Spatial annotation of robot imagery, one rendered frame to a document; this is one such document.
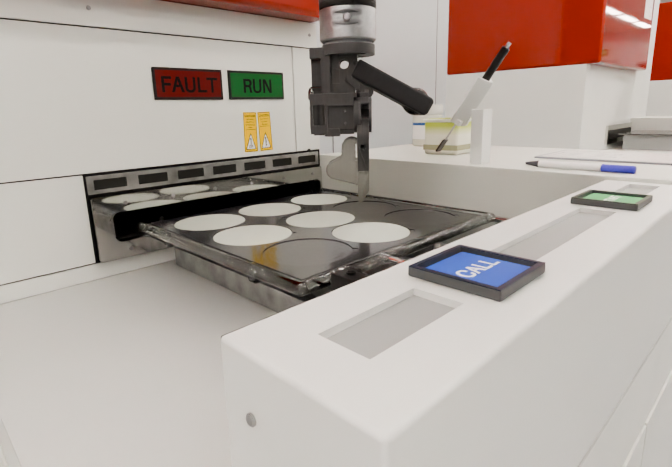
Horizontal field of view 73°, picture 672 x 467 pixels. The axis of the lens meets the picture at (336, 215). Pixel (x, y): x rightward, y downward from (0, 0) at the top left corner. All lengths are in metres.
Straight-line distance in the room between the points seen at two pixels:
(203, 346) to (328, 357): 0.33
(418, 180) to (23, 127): 0.58
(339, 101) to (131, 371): 0.39
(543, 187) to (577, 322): 0.42
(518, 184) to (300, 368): 0.56
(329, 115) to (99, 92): 0.33
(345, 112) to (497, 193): 0.26
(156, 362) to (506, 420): 0.35
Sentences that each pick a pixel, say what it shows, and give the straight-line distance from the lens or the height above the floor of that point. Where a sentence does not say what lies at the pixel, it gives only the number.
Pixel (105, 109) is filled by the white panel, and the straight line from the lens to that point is 0.74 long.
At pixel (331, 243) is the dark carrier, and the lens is 0.54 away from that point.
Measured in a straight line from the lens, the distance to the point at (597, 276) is 0.31.
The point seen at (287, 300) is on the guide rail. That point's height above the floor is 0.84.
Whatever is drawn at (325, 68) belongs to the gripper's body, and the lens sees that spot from 0.63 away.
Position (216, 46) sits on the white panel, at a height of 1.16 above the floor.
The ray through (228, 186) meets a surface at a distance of 0.81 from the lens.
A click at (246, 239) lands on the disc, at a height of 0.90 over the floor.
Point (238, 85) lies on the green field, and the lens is 0.83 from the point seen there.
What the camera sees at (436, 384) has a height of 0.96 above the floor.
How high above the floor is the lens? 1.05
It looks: 13 degrees down
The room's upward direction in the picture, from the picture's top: 2 degrees counter-clockwise
